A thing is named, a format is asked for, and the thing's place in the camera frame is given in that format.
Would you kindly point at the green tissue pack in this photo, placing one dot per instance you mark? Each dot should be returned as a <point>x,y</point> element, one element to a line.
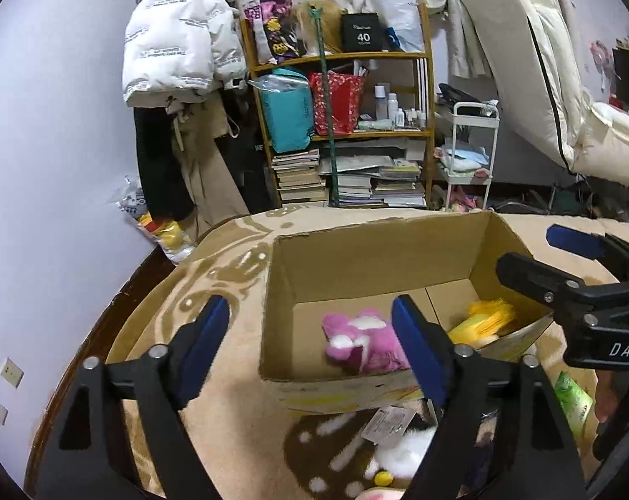
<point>572,401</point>

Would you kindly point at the white trolley cart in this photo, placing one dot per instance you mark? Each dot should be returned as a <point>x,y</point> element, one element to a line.
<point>495,151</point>

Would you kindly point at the plastic bag of toys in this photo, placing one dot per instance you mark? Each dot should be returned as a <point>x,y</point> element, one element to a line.
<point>163,234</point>

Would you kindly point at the white duvet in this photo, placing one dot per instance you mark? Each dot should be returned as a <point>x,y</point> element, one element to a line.
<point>611,140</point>

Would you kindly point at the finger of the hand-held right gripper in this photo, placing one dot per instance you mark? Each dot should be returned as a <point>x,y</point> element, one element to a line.
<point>533,276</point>
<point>575,242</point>

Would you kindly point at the beige hanging coat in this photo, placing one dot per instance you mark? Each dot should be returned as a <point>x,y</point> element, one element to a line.
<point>205,166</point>

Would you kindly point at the teal bag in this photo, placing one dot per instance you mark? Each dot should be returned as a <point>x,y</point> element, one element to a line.
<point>285,114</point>

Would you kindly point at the person's right hand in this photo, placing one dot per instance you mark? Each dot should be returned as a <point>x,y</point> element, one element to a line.
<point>605,396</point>

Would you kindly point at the black bag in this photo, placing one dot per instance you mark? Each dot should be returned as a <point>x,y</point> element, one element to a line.
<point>460,94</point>

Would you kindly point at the tan furry plush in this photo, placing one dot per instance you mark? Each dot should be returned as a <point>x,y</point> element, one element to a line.
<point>306,26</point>

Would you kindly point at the black hanging garment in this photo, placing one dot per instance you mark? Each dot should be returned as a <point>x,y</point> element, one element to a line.
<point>158,166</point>

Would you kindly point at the colourful printed bag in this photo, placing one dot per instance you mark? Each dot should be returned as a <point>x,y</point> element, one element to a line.
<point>272,26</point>

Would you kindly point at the white puffer jacket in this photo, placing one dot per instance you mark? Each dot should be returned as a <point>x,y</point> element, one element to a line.
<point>173,47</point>

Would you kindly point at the wooden shelf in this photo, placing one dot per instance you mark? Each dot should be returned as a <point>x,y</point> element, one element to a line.
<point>340,56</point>

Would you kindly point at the light blue cloth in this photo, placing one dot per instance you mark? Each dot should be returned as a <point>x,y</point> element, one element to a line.
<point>463,159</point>

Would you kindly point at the pink white plush roll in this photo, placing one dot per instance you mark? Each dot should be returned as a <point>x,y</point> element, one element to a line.
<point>382,495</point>

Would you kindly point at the black box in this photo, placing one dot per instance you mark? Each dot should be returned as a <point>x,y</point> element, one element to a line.
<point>360,31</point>

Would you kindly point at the brown cardboard box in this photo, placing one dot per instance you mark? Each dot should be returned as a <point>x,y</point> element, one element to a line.
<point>345,271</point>

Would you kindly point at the yellow tissue packet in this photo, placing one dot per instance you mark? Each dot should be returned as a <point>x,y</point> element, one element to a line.
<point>483,317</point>

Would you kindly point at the cream mattress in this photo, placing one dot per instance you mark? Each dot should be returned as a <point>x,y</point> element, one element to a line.
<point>502,62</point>

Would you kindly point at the red patterned bag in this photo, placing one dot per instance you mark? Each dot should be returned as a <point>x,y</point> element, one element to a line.
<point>340,104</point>

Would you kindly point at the white plush toy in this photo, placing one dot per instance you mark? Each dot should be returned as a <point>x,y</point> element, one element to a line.
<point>403,453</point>

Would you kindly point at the pink plush toy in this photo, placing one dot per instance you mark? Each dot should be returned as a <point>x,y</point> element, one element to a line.
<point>366,344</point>

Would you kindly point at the white plastic bag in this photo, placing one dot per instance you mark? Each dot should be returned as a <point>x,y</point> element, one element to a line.
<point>397,5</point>

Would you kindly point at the pile of books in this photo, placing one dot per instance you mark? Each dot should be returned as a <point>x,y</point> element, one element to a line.
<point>371,182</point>

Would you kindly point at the green pole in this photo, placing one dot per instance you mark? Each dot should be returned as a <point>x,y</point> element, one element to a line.
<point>327,114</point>

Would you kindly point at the pink cloth items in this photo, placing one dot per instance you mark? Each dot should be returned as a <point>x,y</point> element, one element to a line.
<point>465,200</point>

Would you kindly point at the group of white bottles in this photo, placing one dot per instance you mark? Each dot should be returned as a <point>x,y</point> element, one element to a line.
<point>392,107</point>

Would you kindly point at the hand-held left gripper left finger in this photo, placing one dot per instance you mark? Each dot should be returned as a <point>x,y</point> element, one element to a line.
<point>210,344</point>

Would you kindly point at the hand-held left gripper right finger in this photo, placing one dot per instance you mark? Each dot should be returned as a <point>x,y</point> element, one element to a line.
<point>418,349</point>

